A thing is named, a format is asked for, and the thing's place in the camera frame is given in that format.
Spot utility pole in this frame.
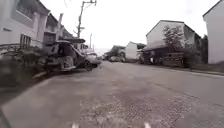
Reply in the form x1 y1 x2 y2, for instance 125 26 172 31
76 0 98 39

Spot low shelter with roof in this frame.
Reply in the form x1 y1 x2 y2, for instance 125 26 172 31
136 40 185 67

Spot grey concrete road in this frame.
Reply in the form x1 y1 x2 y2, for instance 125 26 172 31
0 60 224 128

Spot white house with balcony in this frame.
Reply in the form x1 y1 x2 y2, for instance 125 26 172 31
0 0 73 52

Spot small white house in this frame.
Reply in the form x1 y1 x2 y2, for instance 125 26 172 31
124 41 147 61

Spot vehicle with open hatch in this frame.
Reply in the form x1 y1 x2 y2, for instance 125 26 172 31
42 37 103 73

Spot pale car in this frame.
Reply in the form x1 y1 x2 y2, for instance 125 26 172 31
109 55 123 63

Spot white building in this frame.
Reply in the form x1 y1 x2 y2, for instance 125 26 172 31
202 0 224 65

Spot white gabled house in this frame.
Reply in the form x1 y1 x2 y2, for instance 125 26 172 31
145 19 202 61

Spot dark bushes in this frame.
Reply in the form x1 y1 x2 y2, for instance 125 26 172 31
0 46 49 88

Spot tree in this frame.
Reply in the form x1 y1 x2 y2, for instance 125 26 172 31
162 25 186 54

